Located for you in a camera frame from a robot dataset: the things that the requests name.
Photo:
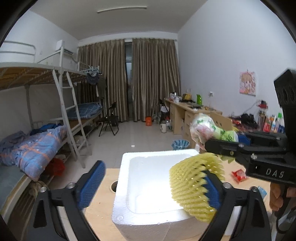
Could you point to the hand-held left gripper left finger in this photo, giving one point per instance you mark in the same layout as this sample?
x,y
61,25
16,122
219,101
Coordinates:
x,y
90,187

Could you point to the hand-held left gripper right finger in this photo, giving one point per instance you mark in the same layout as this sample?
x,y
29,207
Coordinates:
x,y
214,197

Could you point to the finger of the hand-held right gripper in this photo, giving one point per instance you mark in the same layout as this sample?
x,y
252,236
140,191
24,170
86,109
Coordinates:
x,y
268,142
222,148

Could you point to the yellow foam fruit net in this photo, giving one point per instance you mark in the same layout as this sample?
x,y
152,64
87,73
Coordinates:
x,y
192,183

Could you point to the green and white plastic bag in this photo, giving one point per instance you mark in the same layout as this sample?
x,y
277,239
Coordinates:
x,y
205,127

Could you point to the blue face mask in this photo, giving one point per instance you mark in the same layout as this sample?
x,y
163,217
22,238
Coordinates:
x,y
263,192

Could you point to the white foam box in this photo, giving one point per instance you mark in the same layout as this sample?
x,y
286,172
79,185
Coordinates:
x,y
148,185

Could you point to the person's right hand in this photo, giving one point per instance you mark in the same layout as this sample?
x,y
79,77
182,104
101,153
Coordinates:
x,y
276,198

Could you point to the row of bottles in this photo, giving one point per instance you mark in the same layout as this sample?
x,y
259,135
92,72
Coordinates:
x,y
271,121

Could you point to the blue plastic bin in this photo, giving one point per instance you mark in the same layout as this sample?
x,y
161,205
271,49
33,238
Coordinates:
x,y
244,139

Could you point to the wooden smiley face board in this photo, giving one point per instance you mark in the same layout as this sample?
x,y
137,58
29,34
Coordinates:
x,y
222,122

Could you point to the red snack packet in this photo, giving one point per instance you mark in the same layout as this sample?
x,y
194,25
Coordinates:
x,y
239,175

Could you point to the red cloth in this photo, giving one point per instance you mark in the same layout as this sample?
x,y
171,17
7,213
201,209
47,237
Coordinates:
x,y
56,167

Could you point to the blue trash basket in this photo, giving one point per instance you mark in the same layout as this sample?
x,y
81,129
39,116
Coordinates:
x,y
180,144

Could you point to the green bottle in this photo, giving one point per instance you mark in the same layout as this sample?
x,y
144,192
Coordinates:
x,y
198,99

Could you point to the light wooden desk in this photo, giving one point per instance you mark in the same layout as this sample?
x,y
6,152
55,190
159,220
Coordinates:
x,y
178,115

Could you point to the white thermos jug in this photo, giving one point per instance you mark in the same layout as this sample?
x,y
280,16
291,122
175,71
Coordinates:
x,y
163,128

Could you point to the blue and orange blanket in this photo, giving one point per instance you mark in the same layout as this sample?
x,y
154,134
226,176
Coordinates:
x,y
34,150

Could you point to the white bunk bed ladder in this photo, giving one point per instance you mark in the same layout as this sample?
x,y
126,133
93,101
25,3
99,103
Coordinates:
x,y
72,120

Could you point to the black folding chair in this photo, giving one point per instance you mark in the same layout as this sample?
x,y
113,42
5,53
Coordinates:
x,y
109,119

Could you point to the blue mattress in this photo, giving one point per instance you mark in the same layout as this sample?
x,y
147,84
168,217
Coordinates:
x,y
89,110

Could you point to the orange container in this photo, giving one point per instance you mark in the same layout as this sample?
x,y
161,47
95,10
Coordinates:
x,y
148,121

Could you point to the brown curtain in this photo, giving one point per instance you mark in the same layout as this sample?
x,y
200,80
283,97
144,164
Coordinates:
x,y
155,78
104,78

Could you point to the hanging dark clothes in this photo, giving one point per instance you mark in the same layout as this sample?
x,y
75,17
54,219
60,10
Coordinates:
x,y
94,80

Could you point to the white metal bunk bed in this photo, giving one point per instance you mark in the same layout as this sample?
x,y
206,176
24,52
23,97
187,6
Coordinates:
x,y
34,74

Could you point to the white air conditioner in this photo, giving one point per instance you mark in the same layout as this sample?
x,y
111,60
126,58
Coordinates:
x,y
69,51

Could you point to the ceiling tube light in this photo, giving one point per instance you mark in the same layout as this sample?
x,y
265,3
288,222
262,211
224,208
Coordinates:
x,y
121,8

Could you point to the pink cartoon wall poster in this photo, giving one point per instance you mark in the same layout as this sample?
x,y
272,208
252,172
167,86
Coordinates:
x,y
248,83

